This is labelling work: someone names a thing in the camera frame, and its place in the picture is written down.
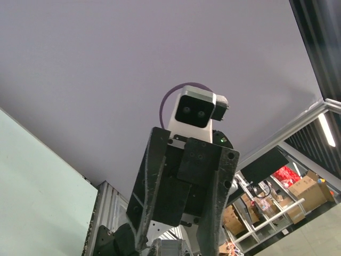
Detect cardboard boxes on shelf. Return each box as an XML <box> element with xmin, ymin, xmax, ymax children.
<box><xmin>223</xmin><ymin>166</ymin><xmax>334</xmax><ymax>224</ymax></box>

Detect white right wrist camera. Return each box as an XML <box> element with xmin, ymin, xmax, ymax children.
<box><xmin>159</xmin><ymin>82</ymin><xmax>229</xmax><ymax>143</ymax></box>

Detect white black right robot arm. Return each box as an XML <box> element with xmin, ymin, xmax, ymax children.
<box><xmin>93</xmin><ymin>127</ymin><xmax>239</xmax><ymax>255</ymax></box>

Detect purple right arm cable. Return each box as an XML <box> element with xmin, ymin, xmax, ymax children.
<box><xmin>159</xmin><ymin>82</ymin><xmax>211</xmax><ymax>126</ymax></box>

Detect white metal shelf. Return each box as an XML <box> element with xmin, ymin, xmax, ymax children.
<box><xmin>223</xmin><ymin>171</ymin><xmax>306</xmax><ymax>255</ymax></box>

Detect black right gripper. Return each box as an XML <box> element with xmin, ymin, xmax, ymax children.
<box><xmin>126</xmin><ymin>127</ymin><xmax>240</xmax><ymax>255</ymax></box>

